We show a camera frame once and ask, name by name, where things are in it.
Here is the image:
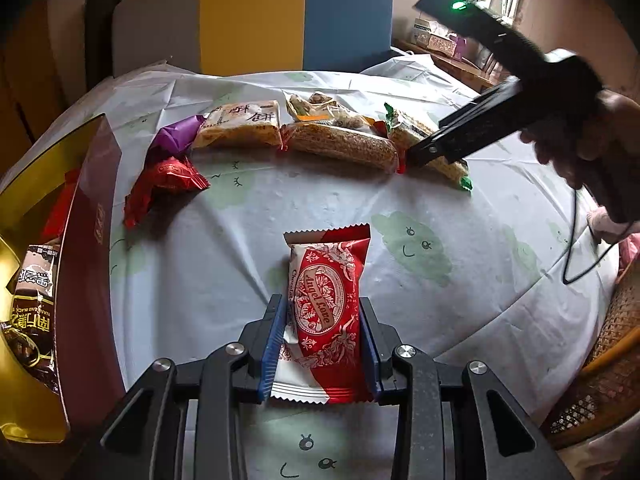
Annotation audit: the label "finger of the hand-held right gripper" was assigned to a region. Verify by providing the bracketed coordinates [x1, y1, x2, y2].
[406, 95, 546, 167]
[439, 77, 528, 133]

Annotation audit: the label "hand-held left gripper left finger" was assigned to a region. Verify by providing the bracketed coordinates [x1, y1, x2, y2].
[67, 294, 288, 480]

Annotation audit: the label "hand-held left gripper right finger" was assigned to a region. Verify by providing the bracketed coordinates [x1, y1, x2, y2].
[359, 297, 576, 480]

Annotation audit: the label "red and white snack packet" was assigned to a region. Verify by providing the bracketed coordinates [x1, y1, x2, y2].
[270, 223, 381, 406]

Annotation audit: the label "green-ended cracker packet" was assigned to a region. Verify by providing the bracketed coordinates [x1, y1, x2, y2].
[384, 103, 473, 192]

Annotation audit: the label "clear mixed nuts packet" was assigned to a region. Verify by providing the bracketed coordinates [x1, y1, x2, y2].
[285, 91, 376, 133]

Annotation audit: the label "dark red snack packet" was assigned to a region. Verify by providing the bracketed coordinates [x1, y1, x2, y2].
[123, 156, 211, 230]

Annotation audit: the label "gold-lined tin box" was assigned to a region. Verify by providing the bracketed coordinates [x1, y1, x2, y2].
[0, 114, 126, 443]

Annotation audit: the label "purple snack packet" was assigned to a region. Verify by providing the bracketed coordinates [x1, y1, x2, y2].
[149, 115, 207, 161]

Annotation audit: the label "black snack packet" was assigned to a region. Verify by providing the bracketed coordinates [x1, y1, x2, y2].
[0, 244, 63, 391]

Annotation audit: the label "bright red snack packet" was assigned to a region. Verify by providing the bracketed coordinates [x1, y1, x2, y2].
[40, 169, 81, 243]

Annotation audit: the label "person's right hand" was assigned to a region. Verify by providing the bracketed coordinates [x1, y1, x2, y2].
[520, 91, 640, 196]

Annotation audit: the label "wooden side table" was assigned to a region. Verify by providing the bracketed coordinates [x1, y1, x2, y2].
[392, 37, 506, 93]

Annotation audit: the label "items on window sill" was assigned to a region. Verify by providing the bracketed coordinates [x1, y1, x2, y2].
[412, 17, 458, 57]

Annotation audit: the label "red-ended sesame bar packet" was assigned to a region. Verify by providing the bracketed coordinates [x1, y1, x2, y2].
[279, 122, 403, 175]

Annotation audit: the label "pink cloth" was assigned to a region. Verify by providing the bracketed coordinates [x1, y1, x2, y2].
[586, 209, 640, 273]

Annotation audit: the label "white-label rice cracker packet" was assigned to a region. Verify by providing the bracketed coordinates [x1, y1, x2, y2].
[192, 101, 282, 150]

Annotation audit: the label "wicker chair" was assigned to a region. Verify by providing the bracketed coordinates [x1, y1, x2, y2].
[542, 260, 640, 448]

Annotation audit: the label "grey yellow blue chair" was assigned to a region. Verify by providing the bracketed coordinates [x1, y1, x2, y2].
[111, 0, 393, 78]

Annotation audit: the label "wooden cabinet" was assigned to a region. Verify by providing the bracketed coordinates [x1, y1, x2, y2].
[0, 0, 91, 171]

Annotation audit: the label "black roll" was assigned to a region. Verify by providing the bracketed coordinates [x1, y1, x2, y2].
[84, 0, 123, 92]

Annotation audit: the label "thin black cable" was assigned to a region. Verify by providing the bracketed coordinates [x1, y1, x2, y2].
[562, 185, 636, 285]

